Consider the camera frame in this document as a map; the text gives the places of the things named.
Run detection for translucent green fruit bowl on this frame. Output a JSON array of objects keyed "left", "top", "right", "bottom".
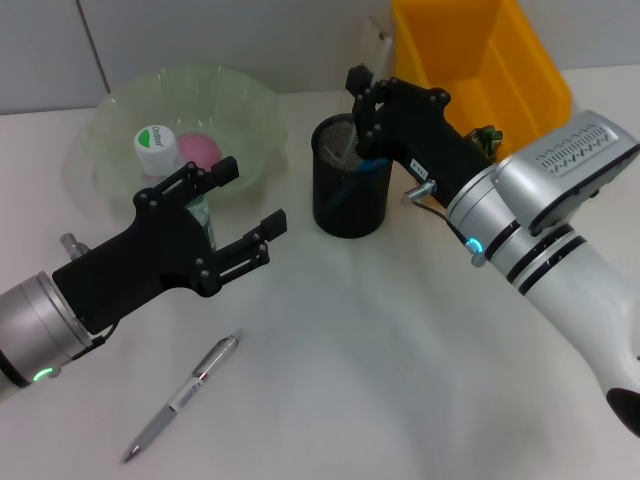
[{"left": 89, "top": 63, "right": 289, "bottom": 201}]

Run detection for pink toy peach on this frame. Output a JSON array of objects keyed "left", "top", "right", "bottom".
[{"left": 175, "top": 132, "right": 223, "bottom": 165}]

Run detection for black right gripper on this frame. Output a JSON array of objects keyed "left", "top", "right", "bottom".
[{"left": 346, "top": 66, "right": 494, "bottom": 209}]

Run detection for blue safety scissors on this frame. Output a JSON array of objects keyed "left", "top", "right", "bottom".
[{"left": 321, "top": 155, "right": 392, "bottom": 217}]

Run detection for arm connector cable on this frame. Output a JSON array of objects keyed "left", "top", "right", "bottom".
[
  {"left": 58, "top": 232, "right": 121, "bottom": 362},
  {"left": 403, "top": 179, "right": 482, "bottom": 267}
]

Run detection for yellow plastic storage bin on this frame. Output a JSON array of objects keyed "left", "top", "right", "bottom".
[{"left": 391, "top": 0, "right": 573, "bottom": 161}]

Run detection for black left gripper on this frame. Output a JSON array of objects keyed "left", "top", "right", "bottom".
[{"left": 52, "top": 155, "right": 289, "bottom": 335}]

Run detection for clear green-label water bottle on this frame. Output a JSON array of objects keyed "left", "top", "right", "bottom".
[{"left": 132, "top": 124, "right": 217, "bottom": 252}]

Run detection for right arm connector cable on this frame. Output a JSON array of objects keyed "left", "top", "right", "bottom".
[{"left": 403, "top": 179, "right": 482, "bottom": 267}]

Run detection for silver ballpoint pen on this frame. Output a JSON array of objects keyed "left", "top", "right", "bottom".
[{"left": 122, "top": 332, "right": 244, "bottom": 464}]

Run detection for green plastic wrapper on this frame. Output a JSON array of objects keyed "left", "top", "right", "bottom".
[{"left": 468, "top": 125, "right": 504, "bottom": 162}]

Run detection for clear plastic ruler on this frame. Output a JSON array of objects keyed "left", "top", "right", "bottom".
[{"left": 349, "top": 14, "right": 397, "bottom": 151}]

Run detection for black mesh pen cup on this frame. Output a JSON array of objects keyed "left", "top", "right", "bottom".
[{"left": 309, "top": 113, "right": 397, "bottom": 240}]

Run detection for left arm connector cable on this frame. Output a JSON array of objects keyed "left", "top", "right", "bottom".
[{"left": 58, "top": 232, "right": 121, "bottom": 362}]

